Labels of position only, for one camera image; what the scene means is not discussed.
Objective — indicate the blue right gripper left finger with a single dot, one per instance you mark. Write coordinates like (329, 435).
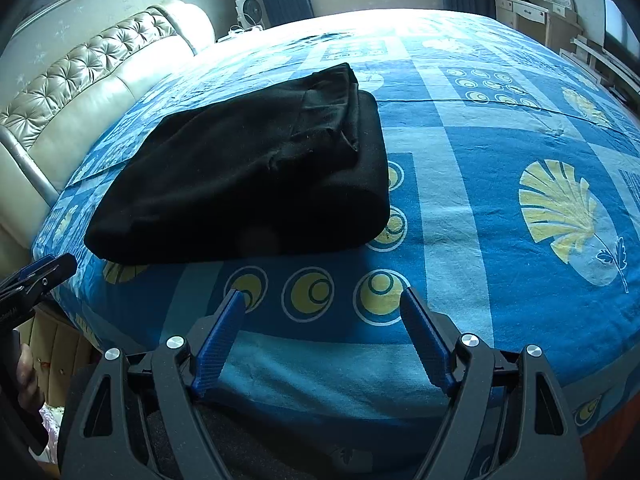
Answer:
(211, 339)

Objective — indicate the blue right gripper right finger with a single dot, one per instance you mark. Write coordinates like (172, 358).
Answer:
(434, 337)

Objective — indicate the black pants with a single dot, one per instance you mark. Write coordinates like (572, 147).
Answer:
(296, 168)

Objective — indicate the person left hand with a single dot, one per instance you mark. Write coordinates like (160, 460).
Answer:
(29, 395)

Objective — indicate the beige bedside cabinet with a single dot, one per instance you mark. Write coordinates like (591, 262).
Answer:
(60, 348)

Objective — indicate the white tufted headboard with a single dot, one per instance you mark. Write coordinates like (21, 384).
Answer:
(49, 127)

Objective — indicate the blue patterned bed sheet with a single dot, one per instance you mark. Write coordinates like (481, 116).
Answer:
(514, 209)

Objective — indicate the white TV stand shelf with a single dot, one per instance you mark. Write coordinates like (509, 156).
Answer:
(605, 70)

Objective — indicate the white dressing table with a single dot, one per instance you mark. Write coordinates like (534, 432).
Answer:
(554, 30)

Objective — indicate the white table fan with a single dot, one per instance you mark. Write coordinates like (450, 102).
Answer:
(249, 14)

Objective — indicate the black flat television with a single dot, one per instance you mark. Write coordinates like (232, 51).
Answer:
(619, 39)

